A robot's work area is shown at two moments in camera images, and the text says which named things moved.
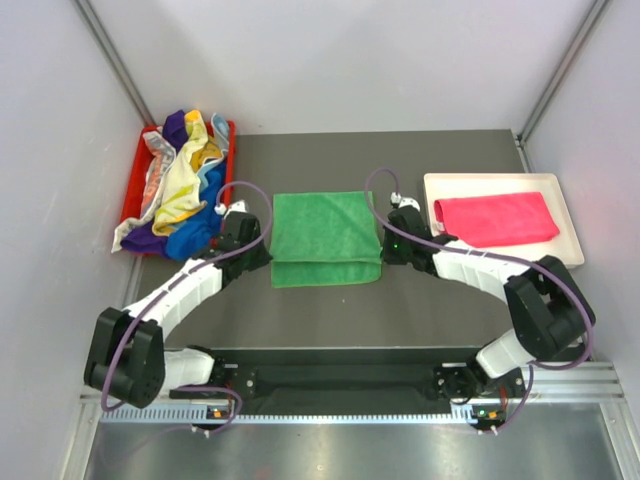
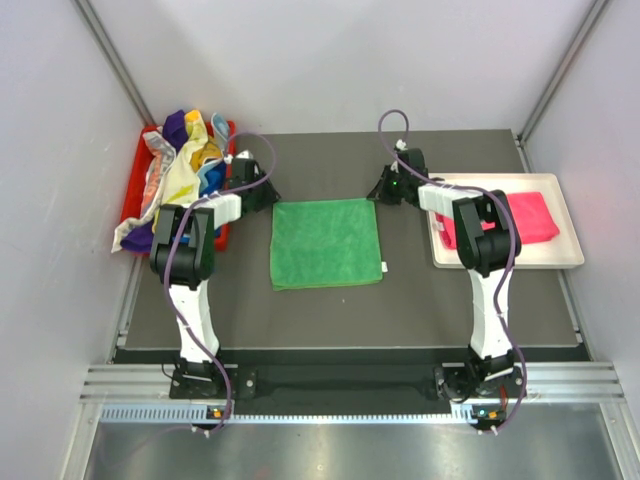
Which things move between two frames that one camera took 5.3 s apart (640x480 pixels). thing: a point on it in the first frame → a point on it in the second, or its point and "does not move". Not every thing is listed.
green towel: x=325 y=239 does not move
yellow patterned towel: x=179 y=195 does not move
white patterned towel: x=162 y=163 does not move
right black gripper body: x=396 y=251 → x=392 y=188
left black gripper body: x=255 y=257 → x=263 y=195
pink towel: x=497 y=220 does not move
